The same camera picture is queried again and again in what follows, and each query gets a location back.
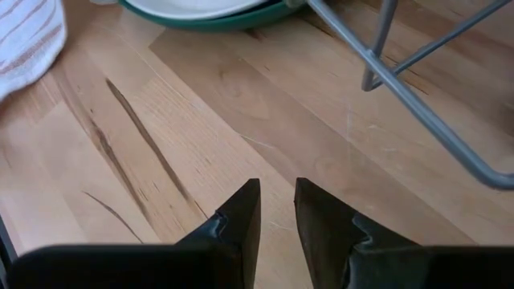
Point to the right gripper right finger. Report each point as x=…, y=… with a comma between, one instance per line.
x=329, y=241

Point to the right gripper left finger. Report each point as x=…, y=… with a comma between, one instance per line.
x=233, y=241

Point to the white striped dish towel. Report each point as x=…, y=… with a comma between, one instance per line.
x=28, y=40

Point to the plain white plate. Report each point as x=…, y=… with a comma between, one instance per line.
x=192, y=8

